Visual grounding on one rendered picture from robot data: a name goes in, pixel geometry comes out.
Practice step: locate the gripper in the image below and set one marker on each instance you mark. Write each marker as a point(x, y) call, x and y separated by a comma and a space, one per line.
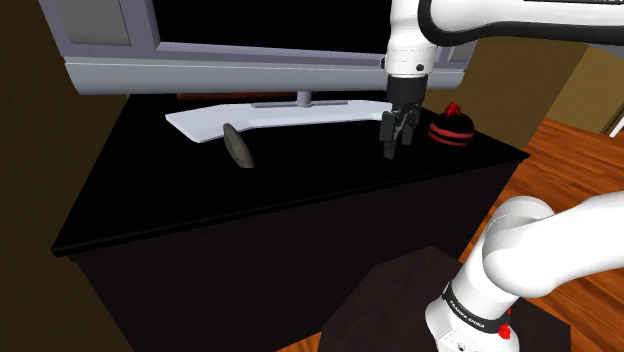
point(406, 92)

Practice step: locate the grey flat screen television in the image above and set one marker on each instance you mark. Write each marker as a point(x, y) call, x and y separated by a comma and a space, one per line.
point(244, 53)

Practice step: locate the black tv cabinet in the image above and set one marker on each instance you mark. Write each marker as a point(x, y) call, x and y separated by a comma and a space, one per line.
point(273, 204)

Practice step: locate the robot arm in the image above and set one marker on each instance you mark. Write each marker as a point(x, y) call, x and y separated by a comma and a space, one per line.
point(526, 244)

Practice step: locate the grey oval stone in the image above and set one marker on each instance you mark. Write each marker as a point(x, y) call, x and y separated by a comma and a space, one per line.
point(238, 146)

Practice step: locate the red and black striped hat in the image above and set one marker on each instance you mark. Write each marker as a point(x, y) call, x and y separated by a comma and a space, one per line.
point(451, 128)

